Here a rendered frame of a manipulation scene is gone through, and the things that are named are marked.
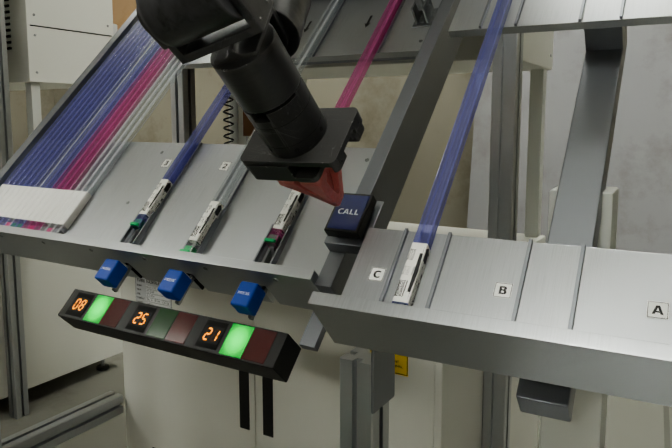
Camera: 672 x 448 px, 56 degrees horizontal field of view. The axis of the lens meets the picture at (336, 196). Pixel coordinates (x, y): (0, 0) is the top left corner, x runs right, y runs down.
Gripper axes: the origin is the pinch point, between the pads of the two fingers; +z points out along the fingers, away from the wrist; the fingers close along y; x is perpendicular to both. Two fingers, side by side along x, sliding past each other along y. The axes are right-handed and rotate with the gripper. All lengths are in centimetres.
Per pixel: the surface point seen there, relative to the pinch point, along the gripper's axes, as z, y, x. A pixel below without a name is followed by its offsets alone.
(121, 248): 4.9, 30.8, 6.4
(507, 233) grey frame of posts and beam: 45, -3, -27
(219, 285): 10.0, 17.9, 7.0
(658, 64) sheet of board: 181, -9, -216
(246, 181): 7.5, 19.5, -6.9
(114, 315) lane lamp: 7.9, 29.0, 14.0
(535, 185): 72, 2, -58
